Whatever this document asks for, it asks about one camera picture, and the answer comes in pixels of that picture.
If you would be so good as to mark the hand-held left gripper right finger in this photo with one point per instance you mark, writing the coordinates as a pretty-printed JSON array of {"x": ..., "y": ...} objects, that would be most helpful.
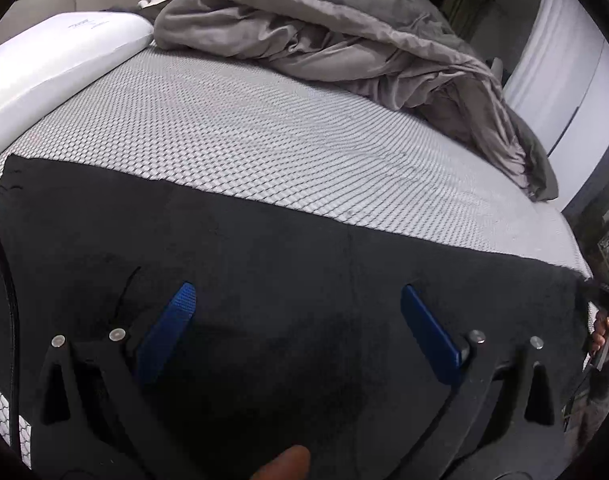
[{"x": 428, "y": 330}]

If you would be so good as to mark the white pillow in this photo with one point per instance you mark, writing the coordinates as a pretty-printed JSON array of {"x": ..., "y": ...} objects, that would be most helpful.
[{"x": 49, "y": 70}]

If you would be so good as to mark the grey honeycomb mattress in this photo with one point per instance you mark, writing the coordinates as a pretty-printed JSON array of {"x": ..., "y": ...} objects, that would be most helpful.
[{"x": 234, "y": 125}]

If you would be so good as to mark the black pants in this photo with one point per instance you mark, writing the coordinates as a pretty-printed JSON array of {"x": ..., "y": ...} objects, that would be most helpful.
[{"x": 284, "y": 260}]

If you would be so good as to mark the grey duvet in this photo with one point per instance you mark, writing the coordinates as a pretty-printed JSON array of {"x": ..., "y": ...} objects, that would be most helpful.
[{"x": 334, "y": 35}]

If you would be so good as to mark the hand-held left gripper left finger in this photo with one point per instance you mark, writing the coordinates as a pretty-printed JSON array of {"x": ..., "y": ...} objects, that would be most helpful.
[{"x": 170, "y": 327}]

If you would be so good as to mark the dark glass cabinet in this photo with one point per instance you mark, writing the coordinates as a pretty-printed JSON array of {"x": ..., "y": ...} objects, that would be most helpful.
[{"x": 604, "y": 220}]

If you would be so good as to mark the person's left hand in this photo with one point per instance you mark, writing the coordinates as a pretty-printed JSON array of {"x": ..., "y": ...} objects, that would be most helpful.
[{"x": 284, "y": 462}]

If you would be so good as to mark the white curtain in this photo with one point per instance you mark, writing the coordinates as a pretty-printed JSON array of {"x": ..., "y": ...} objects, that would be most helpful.
[{"x": 549, "y": 75}]

